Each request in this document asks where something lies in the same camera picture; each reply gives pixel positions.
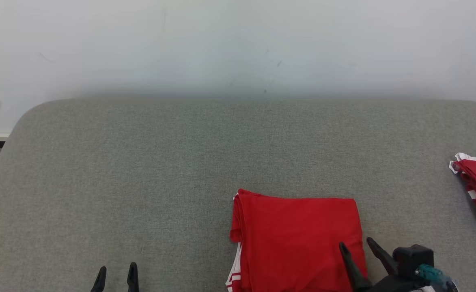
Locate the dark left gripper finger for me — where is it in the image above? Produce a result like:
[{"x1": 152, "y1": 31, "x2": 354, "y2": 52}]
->
[
  {"x1": 90, "y1": 266, "x2": 107, "y2": 292},
  {"x1": 127, "y1": 262, "x2": 140, "y2": 292}
]

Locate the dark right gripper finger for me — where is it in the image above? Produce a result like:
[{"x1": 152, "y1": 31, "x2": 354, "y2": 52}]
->
[
  {"x1": 338, "y1": 242, "x2": 370, "y2": 290},
  {"x1": 366, "y1": 237, "x2": 398, "y2": 275}
]

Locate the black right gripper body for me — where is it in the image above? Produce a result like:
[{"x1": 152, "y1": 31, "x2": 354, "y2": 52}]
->
[{"x1": 360, "y1": 275, "x2": 425, "y2": 292}]

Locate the red Bulls jersey white trim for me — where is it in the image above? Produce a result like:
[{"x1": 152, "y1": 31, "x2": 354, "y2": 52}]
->
[{"x1": 226, "y1": 189, "x2": 368, "y2": 292}]

